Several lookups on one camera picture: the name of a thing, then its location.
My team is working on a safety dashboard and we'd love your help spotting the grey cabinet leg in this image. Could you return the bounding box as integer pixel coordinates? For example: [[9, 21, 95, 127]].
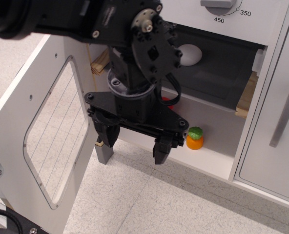
[[95, 142, 114, 165]]

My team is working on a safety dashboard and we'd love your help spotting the silver cabinet door handle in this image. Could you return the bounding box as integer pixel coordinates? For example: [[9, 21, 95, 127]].
[[269, 94, 289, 148]]

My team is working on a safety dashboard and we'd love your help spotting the white oven door with window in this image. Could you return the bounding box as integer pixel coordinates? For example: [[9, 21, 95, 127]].
[[0, 36, 97, 234]]

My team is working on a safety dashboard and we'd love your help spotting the white egg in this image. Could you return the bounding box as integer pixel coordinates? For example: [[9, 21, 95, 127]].
[[179, 44, 203, 66]]

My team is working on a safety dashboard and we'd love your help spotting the white cabinet door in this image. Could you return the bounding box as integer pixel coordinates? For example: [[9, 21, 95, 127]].
[[235, 21, 289, 206]]

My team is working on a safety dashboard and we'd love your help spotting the orange toy carrot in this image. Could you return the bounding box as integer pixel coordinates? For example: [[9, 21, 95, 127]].
[[186, 126, 204, 150]]

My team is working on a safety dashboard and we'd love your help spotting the grey oven temperature knob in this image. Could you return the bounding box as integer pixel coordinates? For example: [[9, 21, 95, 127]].
[[200, 0, 237, 16]]

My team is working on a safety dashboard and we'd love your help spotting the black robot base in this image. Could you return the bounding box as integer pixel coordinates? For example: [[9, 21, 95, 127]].
[[0, 208, 48, 234]]

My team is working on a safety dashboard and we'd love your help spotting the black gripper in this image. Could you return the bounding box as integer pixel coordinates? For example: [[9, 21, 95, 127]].
[[84, 92, 189, 165]]

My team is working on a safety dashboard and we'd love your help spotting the white toy kitchen cabinet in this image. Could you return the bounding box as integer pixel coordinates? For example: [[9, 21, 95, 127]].
[[85, 0, 289, 208]]

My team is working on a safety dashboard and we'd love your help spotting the red toy vegetable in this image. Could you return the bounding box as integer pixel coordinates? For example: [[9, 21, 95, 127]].
[[162, 97, 174, 110]]

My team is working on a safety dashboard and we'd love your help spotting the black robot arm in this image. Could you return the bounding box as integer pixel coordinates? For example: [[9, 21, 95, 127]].
[[0, 0, 188, 164]]

